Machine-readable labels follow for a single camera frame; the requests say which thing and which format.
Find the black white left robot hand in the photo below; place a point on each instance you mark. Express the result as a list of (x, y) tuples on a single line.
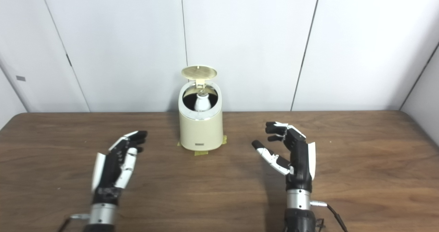
[(108, 173)]

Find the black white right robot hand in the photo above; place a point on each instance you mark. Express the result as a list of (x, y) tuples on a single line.
[(301, 163)]

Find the small white plastic bottle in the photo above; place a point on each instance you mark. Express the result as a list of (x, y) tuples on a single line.
[(202, 103)]

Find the cream round bin lid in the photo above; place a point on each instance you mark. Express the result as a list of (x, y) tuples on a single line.
[(199, 72)]

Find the cream-colored bin body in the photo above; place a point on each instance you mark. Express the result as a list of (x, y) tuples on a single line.
[(200, 131)]

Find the black wall panel hinge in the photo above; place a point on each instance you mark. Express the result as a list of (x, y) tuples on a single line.
[(68, 60)]

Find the gray wall label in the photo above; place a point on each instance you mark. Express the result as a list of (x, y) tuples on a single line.
[(20, 78)]

